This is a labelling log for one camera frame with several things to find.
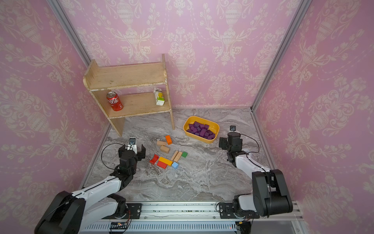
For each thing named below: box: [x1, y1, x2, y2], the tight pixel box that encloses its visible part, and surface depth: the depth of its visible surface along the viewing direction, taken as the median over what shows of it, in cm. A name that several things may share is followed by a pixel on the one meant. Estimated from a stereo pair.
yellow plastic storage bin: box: [183, 116, 220, 144], surface depth 107 cm
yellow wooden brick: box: [158, 156, 173, 167], surface depth 93 cm
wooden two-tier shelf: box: [82, 53, 175, 137], surface depth 83 cm
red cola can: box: [106, 91, 124, 112], surface depth 86 cm
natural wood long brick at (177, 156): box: [173, 151, 183, 163], surface depth 94 cm
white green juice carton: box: [153, 87, 166, 106], surface depth 94 cm
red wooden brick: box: [149, 154, 160, 165], surface depth 94 cm
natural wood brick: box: [156, 140, 168, 147], surface depth 102 cm
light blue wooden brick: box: [171, 161, 179, 170], surface depth 90 cm
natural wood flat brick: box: [159, 144, 170, 154], surface depth 98 cm
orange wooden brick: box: [165, 135, 173, 145], surface depth 102 cm
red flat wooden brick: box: [156, 160, 168, 170], surface depth 92 cm
